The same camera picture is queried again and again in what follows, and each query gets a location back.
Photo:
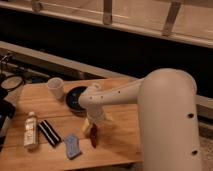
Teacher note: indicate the black device at left edge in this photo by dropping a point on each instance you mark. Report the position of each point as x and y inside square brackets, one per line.
[7, 111]

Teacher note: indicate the black bowl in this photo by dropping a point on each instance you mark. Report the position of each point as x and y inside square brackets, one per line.
[72, 98]

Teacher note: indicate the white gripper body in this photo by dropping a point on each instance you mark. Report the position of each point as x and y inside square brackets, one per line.
[96, 115]

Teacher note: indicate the dark red pepper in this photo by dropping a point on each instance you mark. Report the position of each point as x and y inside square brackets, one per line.
[94, 136]

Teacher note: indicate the blue and white sponge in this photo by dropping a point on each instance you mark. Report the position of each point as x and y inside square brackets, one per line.
[72, 146]

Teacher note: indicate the clear plastic bottle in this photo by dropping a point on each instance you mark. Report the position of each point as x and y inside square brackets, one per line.
[30, 131]

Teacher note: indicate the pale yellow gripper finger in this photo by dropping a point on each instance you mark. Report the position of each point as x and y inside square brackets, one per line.
[86, 127]

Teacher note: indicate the black white striped sponge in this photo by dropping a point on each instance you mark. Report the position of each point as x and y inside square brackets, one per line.
[50, 134]

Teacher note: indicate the white paper cup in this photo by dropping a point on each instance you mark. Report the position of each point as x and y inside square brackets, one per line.
[56, 87]

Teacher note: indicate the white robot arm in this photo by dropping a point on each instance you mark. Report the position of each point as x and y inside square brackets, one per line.
[166, 100]

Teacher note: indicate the round mirror with black rim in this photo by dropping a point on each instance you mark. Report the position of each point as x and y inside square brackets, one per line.
[12, 82]

